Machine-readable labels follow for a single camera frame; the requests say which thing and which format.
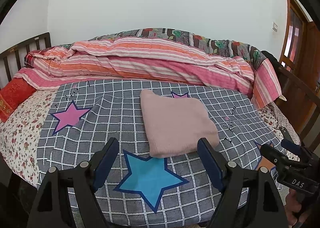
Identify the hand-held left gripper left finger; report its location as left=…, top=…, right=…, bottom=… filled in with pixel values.
left=26, top=137, right=120, bottom=228

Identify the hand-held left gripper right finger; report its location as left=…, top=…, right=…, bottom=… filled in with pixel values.
left=197, top=138, right=287, bottom=228

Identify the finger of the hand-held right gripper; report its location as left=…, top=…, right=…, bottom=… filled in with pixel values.
left=260, top=144, right=290, bottom=168
left=280, top=139, right=313, bottom=158

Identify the pink knit sweater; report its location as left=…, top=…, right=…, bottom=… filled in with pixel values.
left=139, top=88, right=220, bottom=158

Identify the person's right hand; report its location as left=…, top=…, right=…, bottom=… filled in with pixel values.
left=285, top=190, right=310, bottom=227

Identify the black smartphone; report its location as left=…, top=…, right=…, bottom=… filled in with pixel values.
left=279, top=126, right=300, bottom=145

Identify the grey checked star blanket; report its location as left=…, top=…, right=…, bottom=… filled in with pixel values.
left=37, top=78, right=278, bottom=222

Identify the dark wooden footboard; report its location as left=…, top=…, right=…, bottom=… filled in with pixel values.
left=275, top=64, right=320, bottom=148

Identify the dark cloth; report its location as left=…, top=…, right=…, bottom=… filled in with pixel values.
left=260, top=50, right=282, bottom=73

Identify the floral bed sheet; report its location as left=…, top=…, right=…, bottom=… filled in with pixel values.
left=0, top=88, right=300, bottom=188

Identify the wooden glazed door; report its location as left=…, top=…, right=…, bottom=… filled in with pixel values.
left=279, top=0, right=313, bottom=72

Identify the pink orange striped quilt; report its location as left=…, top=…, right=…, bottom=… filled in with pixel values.
left=12, top=36, right=282, bottom=109

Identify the red pillow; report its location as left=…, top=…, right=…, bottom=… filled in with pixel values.
left=0, top=76, right=38, bottom=123

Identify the floral patchwork quilt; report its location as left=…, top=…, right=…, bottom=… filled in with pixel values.
left=87, top=27, right=267, bottom=71

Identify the dark wooden headboard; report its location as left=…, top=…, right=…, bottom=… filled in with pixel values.
left=0, top=32, right=52, bottom=82

